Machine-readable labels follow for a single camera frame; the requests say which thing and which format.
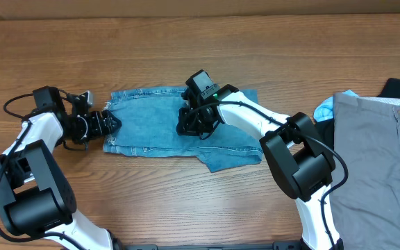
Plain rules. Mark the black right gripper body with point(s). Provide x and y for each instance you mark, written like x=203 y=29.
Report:
x=194 y=123

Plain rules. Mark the grey trousers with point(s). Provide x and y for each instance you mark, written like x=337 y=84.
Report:
x=366 y=209

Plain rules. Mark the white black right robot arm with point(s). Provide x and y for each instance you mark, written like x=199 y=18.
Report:
x=305 y=168

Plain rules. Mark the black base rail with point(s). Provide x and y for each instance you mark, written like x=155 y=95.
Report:
x=280 y=245

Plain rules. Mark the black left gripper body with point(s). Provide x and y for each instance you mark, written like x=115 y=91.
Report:
x=86 y=127

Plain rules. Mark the black garment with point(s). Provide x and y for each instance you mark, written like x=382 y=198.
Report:
x=391 y=89

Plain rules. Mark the light blue denim jeans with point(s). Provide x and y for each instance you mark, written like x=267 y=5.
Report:
x=149 y=117

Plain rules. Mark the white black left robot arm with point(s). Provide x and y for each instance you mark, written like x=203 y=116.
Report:
x=36 y=200

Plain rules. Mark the light blue cloth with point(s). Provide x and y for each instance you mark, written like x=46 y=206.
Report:
x=324 y=111

